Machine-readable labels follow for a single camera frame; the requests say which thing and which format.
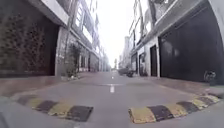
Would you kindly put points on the building with black garage gate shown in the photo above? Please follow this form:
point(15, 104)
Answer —
point(180, 40)

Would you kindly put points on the parked bicycle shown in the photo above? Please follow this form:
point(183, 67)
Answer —
point(210, 76)

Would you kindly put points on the yellow black speed bump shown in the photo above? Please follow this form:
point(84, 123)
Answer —
point(173, 110)
point(55, 108)

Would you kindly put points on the grey asphalt road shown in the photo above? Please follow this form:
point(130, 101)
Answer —
point(111, 96)

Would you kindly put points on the building with dark lattice gate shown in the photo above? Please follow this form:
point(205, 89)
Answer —
point(36, 36)

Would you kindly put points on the parked vehicle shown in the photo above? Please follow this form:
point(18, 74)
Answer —
point(126, 71)

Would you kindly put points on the potted bush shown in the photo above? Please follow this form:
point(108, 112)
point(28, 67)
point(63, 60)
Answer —
point(72, 61)

